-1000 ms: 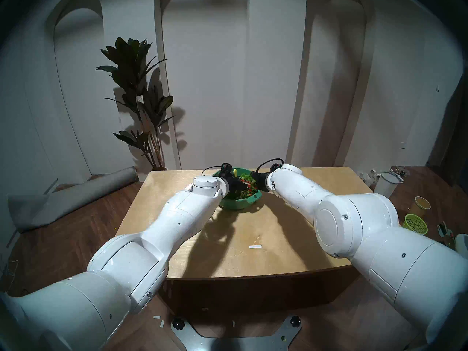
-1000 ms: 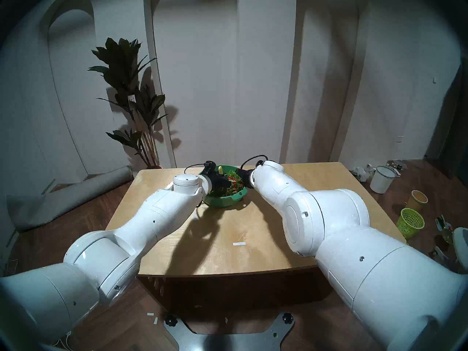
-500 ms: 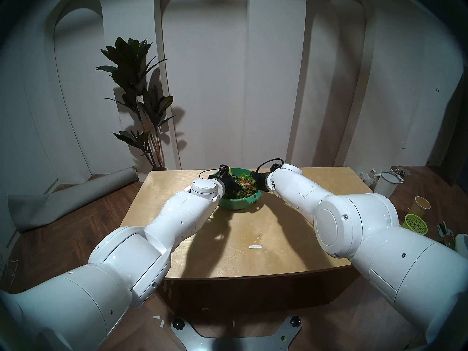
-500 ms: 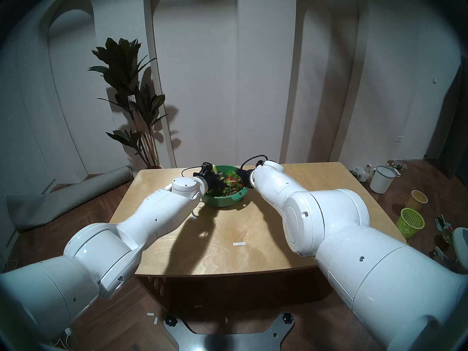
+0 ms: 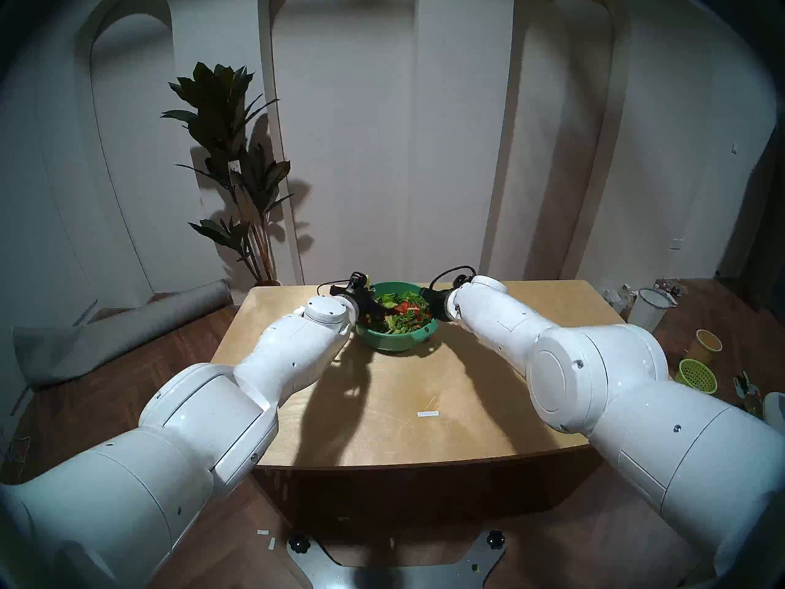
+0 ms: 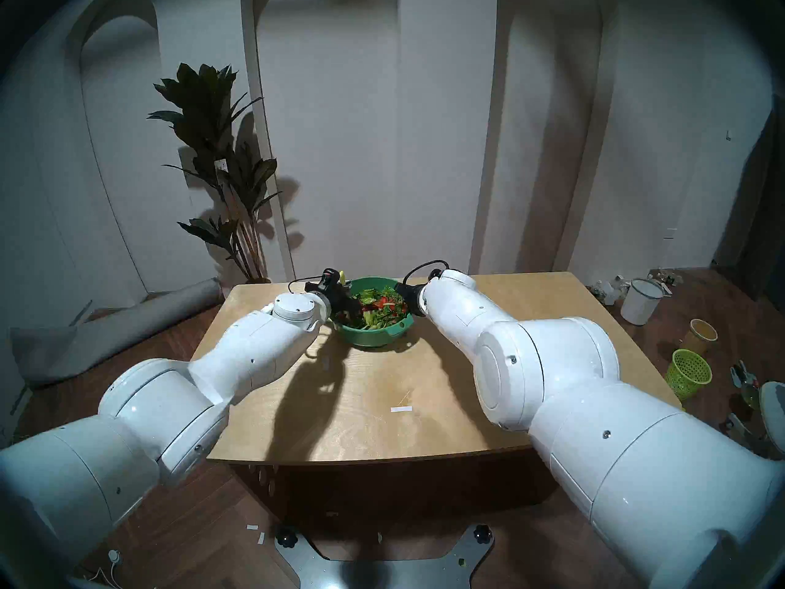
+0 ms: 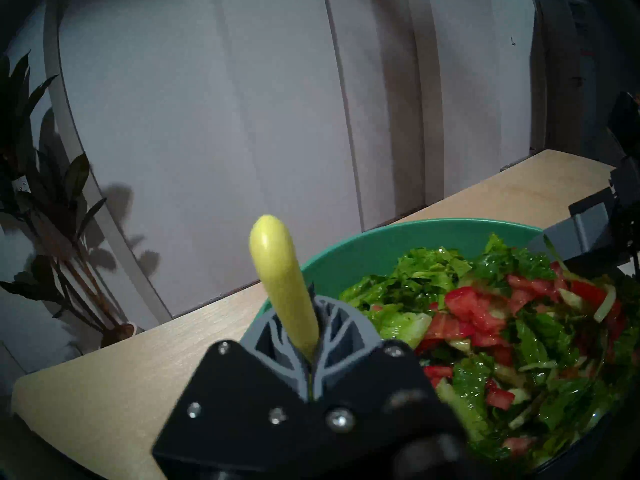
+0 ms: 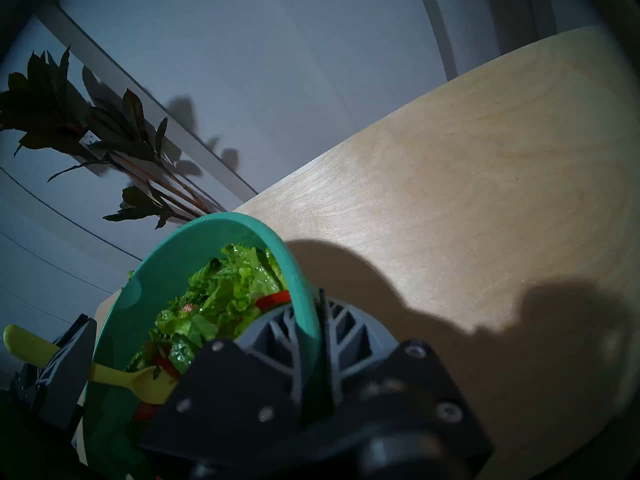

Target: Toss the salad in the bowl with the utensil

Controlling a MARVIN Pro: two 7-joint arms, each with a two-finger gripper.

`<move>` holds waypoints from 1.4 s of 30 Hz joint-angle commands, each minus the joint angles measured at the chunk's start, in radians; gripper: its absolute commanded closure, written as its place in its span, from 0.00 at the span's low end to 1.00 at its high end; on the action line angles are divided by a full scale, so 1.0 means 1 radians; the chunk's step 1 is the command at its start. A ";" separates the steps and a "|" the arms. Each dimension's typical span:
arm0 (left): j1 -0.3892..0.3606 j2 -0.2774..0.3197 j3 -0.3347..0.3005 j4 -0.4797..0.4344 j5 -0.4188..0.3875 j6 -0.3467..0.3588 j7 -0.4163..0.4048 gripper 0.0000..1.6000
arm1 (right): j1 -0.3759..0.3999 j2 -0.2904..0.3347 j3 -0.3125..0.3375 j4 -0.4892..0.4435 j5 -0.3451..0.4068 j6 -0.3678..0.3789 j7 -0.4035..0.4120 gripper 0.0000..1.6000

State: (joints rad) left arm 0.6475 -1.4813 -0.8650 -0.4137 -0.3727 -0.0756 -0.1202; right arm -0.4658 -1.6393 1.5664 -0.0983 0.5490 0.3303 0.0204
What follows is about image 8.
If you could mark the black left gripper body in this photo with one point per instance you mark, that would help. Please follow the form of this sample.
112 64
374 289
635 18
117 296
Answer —
25 434

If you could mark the green plastic salad bowl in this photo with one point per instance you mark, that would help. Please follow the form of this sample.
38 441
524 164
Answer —
150 284

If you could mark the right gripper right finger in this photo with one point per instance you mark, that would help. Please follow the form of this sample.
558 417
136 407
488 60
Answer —
390 384

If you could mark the yellow plastic utensil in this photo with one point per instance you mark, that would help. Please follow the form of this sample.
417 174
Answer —
130 379

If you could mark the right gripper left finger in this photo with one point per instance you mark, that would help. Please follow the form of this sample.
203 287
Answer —
235 399

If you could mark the tall potted plant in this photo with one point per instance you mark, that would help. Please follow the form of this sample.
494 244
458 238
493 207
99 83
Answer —
115 124

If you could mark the mixed lettuce tomato salad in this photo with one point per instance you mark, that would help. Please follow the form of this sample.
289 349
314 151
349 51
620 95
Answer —
220 294

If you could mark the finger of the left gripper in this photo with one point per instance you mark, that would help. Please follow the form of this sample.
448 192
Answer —
70 374

